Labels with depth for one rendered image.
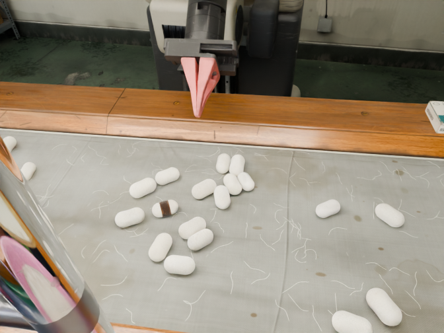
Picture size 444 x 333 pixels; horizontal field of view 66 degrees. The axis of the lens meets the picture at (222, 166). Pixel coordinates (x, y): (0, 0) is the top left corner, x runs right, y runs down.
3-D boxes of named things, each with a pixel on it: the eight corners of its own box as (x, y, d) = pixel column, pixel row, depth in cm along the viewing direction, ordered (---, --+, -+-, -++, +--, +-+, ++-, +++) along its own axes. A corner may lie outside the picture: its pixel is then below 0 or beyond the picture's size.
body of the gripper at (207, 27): (235, 53, 46) (240, 0, 47) (161, 50, 47) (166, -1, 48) (238, 71, 53) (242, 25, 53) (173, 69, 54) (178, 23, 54)
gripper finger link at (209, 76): (210, 111, 46) (216, 43, 46) (157, 108, 46) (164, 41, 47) (216, 123, 52) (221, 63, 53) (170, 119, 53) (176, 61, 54)
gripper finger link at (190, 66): (228, 112, 45) (234, 43, 46) (175, 109, 46) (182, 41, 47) (232, 123, 52) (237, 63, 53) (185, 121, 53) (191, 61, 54)
